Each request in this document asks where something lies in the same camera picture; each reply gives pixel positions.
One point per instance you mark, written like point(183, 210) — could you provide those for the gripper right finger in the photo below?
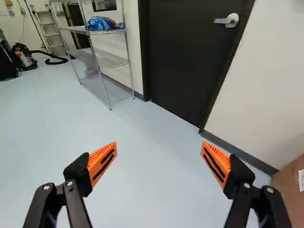
point(240, 177)

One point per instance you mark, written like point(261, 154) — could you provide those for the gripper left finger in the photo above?
point(78, 173)

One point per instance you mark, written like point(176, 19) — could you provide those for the brown cardboard box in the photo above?
point(288, 190)

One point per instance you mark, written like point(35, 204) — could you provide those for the orange and black shop vacuum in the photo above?
point(25, 58)

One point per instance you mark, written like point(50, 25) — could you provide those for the black case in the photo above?
point(7, 61)

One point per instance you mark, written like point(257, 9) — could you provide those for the aluminium ladder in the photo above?
point(47, 28)

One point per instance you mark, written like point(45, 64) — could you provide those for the blue patterned cloth bundle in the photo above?
point(104, 23)

